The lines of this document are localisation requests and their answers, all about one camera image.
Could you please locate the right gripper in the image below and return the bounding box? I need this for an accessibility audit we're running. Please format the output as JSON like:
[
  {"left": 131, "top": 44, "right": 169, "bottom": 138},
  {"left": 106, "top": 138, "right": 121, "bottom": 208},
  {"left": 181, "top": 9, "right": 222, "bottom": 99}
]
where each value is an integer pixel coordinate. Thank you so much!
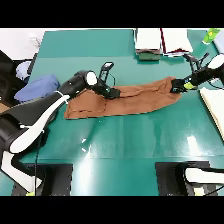
[{"left": 169, "top": 77, "right": 199, "bottom": 95}]

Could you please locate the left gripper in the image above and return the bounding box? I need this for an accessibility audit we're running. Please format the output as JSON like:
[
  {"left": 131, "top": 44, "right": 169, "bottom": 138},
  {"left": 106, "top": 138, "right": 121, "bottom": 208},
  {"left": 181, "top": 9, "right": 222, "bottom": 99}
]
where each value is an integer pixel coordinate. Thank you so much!
[{"left": 93, "top": 82, "right": 121, "bottom": 100}]

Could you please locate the brown garment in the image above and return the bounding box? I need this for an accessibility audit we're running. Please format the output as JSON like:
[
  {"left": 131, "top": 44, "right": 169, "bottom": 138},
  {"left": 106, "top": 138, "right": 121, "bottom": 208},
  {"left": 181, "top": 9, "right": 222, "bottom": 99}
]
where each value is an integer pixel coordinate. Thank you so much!
[{"left": 63, "top": 76, "right": 184, "bottom": 120}]

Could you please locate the cream garment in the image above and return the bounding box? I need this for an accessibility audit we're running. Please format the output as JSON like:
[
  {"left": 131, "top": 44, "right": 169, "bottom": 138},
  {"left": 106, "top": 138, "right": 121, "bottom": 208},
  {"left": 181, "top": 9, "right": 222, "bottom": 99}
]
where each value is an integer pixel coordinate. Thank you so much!
[{"left": 199, "top": 87, "right": 224, "bottom": 141}]

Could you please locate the dark garment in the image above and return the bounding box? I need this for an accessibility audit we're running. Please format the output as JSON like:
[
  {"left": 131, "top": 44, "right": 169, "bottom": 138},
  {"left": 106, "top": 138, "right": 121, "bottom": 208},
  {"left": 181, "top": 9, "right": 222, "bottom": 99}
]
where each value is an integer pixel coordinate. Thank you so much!
[{"left": 136, "top": 48, "right": 162, "bottom": 62}]

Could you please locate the white garment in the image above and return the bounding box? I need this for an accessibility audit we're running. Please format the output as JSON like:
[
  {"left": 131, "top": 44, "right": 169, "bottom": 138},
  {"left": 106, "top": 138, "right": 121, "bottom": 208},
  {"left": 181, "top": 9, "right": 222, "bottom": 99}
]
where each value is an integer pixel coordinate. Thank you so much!
[
  {"left": 162, "top": 28, "right": 194, "bottom": 54},
  {"left": 134, "top": 28, "right": 163, "bottom": 52}
]

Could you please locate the green item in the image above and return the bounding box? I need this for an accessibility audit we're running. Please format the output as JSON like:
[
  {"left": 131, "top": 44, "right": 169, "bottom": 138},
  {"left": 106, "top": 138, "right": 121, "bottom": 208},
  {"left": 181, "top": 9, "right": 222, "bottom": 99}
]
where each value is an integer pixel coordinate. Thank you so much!
[{"left": 202, "top": 28, "right": 222, "bottom": 45}]

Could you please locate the blue garment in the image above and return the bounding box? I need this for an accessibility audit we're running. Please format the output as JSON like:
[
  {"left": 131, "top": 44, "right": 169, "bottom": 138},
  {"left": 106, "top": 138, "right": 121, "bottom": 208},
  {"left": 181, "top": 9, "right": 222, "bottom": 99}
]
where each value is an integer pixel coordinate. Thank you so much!
[{"left": 13, "top": 73, "right": 61, "bottom": 104}]

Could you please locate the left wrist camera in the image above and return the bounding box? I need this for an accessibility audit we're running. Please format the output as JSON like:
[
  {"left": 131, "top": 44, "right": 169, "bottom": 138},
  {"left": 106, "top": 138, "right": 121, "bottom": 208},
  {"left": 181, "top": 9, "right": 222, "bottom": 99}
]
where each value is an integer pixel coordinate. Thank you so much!
[{"left": 98, "top": 61, "right": 115, "bottom": 85}]

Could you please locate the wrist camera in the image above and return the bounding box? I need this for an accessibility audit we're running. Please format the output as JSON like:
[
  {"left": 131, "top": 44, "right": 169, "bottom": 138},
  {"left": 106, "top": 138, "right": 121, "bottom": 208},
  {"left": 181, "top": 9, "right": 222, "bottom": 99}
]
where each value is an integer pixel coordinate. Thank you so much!
[
  {"left": 98, "top": 61, "right": 115, "bottom": 85},
  {"left": 182, "top": 52, "right": 211, "bottom": 73}
]

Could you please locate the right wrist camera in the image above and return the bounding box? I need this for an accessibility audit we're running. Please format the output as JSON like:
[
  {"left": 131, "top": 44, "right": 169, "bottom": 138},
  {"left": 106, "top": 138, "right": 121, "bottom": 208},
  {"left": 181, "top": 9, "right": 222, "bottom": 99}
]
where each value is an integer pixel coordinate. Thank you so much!
[{"left": 182, "top": 52, "right": 211, "bottom": 73}]

